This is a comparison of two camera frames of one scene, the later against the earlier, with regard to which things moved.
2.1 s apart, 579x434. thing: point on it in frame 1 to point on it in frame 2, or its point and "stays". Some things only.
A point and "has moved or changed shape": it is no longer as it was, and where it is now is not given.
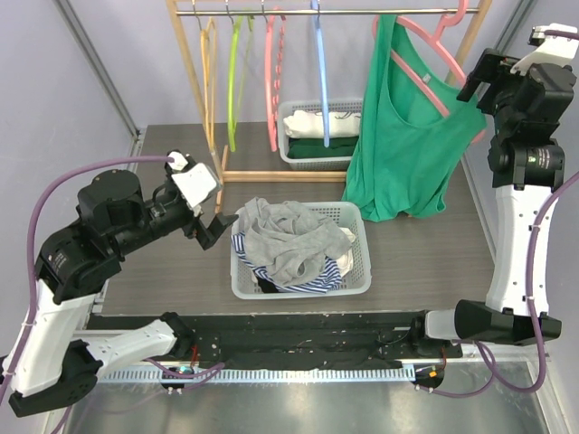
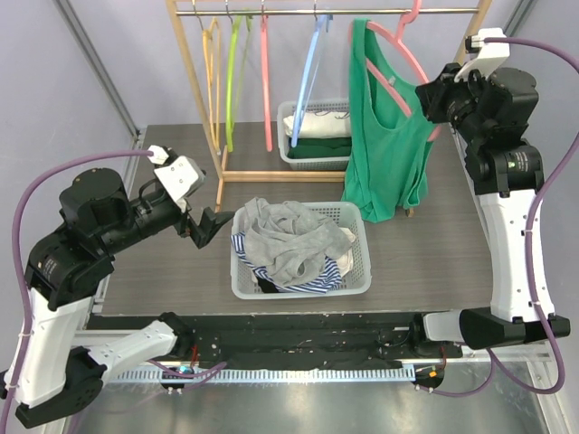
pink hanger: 478,135 to 395,38
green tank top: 415,138 has moved or changed shape
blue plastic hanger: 324,81 to 306,73
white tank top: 345,264 stays
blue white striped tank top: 330,278 stays
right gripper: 489,78 to 435,102
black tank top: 267,287 stays
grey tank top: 289,244 stays
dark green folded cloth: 315,147 stays
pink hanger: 273,59 has moved or changed shape
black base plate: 330,339 stays
